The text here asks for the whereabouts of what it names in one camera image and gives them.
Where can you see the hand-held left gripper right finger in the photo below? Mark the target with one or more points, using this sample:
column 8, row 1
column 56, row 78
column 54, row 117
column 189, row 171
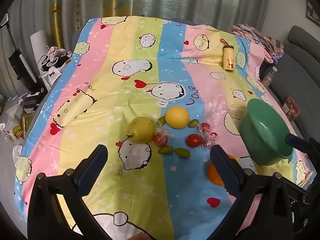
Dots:
column 223, row 165

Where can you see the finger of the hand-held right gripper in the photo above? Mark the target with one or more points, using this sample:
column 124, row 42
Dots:
column 297, row 142

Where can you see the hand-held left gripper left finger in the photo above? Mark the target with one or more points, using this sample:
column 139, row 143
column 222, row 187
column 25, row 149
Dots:
column 93, row 170

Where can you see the orange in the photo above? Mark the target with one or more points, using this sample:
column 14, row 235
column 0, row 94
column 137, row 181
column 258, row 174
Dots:
column 212, row 175

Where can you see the plastic-wrapped red hawthorn candy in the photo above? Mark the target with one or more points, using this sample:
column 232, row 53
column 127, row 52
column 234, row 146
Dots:
column 211, row 140
column 160, row 140
column 205, row 127

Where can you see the red tomato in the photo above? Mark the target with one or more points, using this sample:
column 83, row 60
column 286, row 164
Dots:
column 193, row 140

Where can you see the green plastic basin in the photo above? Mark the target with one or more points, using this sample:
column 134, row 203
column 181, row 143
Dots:
column 257, row 130

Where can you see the yellow-green apple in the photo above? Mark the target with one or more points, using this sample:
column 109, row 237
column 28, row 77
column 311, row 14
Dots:
column 141, row 130

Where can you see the large yellow grapefruit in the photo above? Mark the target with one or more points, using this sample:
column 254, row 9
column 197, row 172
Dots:
column 177, row 117

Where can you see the clear plastic bottle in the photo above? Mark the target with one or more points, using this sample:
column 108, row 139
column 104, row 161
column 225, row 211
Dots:
column 271, row 76

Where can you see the grey sofa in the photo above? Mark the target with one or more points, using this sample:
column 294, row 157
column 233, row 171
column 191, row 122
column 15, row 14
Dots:
column 300, row 62

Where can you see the striped cartoon blanket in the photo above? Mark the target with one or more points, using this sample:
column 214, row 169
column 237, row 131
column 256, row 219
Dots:
column 140, row 92

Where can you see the black cardboard box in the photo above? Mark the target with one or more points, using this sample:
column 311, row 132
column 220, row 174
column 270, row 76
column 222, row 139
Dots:
column 35, row 101

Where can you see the white plastic bag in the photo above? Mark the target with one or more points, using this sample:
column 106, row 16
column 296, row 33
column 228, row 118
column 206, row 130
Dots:
column 11, row 120

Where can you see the yellow bear-print bottle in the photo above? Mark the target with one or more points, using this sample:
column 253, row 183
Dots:
column 228, row 57

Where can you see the pile of folded clothes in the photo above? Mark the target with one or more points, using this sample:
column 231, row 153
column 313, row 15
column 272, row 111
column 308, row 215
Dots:
column 260, row 40

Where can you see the white shopping bags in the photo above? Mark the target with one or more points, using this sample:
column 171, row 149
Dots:
column 52, row 65

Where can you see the white flat board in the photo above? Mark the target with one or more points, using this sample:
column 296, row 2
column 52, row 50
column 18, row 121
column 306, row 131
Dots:
column 40, row 43

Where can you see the yellow patterned curtain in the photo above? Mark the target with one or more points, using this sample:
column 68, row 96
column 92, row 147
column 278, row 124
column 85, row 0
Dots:
column 112, row 0

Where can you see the framed wall picture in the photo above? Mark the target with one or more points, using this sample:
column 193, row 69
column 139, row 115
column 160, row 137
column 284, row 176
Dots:
column 313, row 11

